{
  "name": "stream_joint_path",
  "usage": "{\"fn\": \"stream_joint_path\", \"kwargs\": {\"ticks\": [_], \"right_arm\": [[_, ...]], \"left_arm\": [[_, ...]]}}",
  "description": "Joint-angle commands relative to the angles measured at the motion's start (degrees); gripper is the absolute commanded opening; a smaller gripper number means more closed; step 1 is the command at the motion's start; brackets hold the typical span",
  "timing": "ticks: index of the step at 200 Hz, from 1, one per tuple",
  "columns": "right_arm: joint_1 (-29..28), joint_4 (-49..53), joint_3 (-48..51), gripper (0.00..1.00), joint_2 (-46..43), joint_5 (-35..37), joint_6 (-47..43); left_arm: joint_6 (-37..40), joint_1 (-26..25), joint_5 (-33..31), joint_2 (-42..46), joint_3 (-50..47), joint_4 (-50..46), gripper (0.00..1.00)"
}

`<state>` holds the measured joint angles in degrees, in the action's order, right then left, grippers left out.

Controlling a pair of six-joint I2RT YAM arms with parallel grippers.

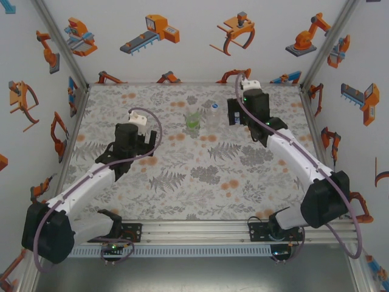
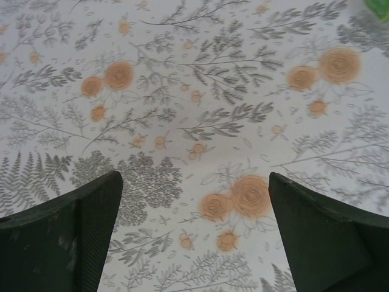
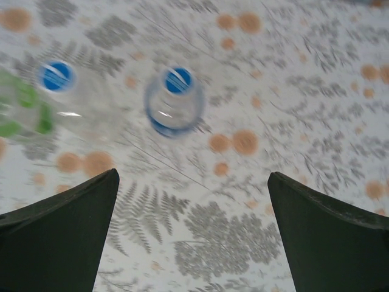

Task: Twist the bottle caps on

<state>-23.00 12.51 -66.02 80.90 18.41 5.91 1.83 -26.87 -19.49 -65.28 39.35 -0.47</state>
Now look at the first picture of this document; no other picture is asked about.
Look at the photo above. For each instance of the white bottle cap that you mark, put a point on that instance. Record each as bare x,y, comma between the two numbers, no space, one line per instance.
214,106

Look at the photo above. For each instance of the clear bottle without label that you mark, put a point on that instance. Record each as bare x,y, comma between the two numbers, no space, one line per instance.
213,118

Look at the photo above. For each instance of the clear bottle with green label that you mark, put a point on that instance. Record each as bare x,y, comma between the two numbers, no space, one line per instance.
192,123

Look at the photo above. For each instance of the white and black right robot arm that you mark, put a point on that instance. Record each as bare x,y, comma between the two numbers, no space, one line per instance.
325,197

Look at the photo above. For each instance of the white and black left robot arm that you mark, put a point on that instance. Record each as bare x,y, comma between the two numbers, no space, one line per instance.
82,185

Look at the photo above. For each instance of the floral patterned table mat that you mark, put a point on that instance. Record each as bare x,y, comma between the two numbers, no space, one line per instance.
194,207

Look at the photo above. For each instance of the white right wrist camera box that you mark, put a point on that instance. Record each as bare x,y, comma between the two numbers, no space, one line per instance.
252,84

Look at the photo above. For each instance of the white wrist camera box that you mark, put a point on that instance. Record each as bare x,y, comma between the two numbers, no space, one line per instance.
252,84
138,119

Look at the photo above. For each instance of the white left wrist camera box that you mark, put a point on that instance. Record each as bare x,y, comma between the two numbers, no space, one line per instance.
138,119

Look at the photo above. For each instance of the thin aluminium table edge rail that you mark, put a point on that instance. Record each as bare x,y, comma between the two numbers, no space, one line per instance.
194,84

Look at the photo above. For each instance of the aluminium table side rail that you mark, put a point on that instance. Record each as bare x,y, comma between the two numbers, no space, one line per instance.
313,121
74,121

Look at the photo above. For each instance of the slanted aluminium frame post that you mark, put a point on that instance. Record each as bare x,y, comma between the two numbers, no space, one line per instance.
328,45
63,45

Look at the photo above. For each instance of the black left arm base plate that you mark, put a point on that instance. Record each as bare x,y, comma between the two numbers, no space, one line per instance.
136,232

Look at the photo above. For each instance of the wide aluminium frame rail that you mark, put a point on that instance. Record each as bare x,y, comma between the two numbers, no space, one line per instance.
194,232

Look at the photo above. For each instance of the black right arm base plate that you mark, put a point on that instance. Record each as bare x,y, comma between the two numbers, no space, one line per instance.
254,232

